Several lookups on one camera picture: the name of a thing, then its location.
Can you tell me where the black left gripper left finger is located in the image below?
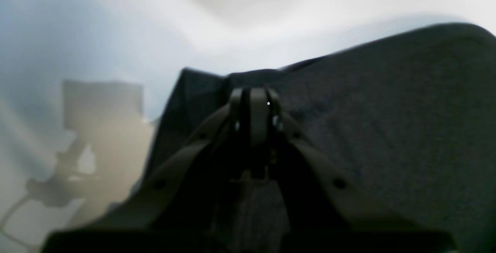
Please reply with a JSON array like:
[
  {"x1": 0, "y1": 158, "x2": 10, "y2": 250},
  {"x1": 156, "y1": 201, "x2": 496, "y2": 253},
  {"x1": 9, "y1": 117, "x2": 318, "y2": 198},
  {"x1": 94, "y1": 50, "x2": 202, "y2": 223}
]
[{"x1": 42, "y1": 88, "x2": 268, "y2": 253}]

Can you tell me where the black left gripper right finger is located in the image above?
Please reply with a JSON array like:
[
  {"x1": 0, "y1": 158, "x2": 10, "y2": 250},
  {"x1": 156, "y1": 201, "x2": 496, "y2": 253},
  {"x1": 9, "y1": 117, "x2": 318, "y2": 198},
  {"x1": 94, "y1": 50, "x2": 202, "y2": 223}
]
[{"x1": 266, "y1": 89, "x2": 456, "y2": 253}]

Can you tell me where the black t-shirt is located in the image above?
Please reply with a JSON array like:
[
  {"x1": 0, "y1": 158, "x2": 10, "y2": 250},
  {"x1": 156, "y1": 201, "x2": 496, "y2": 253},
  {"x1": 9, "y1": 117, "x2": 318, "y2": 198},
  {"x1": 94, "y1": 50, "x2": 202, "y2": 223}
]
[{"x1": 145, "y1": 23, "x2": 496, "y2": 253}]

